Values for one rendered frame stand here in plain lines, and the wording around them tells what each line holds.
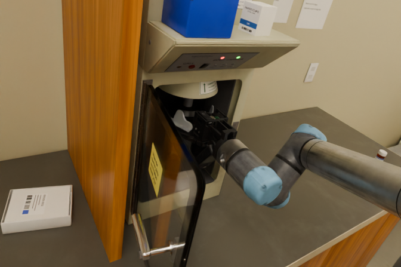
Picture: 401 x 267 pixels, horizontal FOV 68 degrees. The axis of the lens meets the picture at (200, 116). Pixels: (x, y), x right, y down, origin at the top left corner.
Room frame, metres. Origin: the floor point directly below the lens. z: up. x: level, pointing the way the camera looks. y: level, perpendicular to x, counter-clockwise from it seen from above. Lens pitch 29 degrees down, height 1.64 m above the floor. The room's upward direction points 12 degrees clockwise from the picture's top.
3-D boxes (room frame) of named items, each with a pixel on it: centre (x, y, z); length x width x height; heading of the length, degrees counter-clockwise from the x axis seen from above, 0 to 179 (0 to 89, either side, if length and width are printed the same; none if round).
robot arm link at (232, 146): (0.59, -0.09, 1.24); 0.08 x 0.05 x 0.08; 128
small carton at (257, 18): (0.67, -0.08, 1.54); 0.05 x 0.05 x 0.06; 45
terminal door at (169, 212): (0.43, 0.05, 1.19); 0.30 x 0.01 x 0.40; 27
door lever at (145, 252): (0.36, 0.04, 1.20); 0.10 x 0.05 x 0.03; 27
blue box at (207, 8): (0.58, 0.04, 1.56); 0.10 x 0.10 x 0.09; 38
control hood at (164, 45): (0.63, -0.02, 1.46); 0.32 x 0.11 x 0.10; 128
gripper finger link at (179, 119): (0.70, 0.06, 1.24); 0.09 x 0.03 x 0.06; 66
